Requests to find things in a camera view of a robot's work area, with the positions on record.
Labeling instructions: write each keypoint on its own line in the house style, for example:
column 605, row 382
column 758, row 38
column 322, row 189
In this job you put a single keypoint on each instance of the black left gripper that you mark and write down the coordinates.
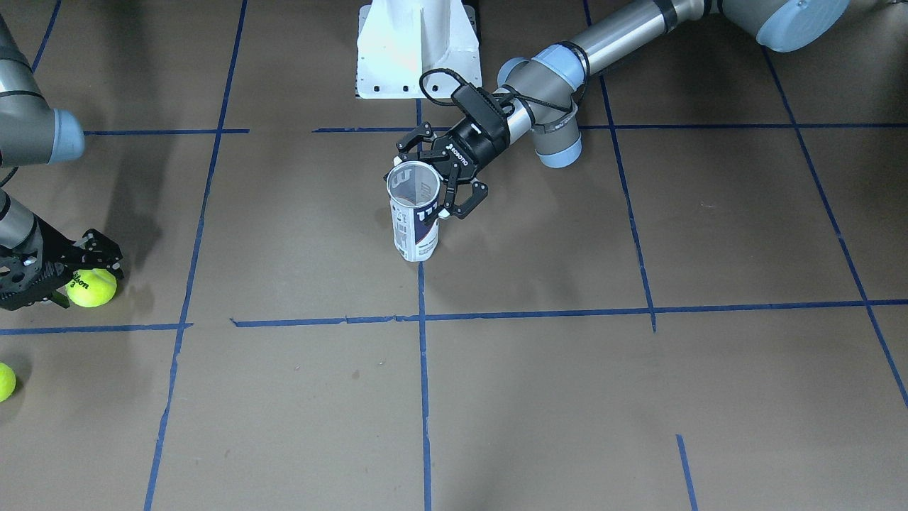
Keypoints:
column 474, row 144

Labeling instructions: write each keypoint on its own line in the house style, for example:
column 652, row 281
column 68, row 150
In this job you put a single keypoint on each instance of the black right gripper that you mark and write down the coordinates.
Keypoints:
column 23, row 272

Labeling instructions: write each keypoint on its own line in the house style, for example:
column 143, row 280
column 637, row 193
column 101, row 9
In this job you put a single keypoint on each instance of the yellow tennis ball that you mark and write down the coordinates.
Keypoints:
column 91, row 288
column 8, row 381

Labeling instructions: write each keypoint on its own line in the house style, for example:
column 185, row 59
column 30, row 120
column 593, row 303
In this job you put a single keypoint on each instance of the white tennis ball can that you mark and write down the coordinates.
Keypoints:
column 414, row 188

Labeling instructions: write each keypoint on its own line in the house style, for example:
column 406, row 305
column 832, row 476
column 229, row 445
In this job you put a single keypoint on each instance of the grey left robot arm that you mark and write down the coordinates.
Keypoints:
column 541, row 96

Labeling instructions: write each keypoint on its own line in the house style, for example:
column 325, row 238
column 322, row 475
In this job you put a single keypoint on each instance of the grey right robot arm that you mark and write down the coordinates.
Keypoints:
column 32, row 133

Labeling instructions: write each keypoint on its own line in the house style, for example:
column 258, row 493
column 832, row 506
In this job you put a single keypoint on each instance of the brown paper table cover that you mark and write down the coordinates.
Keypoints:
column 706, row 311

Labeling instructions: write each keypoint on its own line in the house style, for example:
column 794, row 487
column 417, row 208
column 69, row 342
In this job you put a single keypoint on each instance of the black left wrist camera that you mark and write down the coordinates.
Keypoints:
column 480, row 108

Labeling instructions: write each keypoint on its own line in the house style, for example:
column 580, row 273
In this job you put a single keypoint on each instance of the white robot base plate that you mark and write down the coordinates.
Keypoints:
column 400, row 40

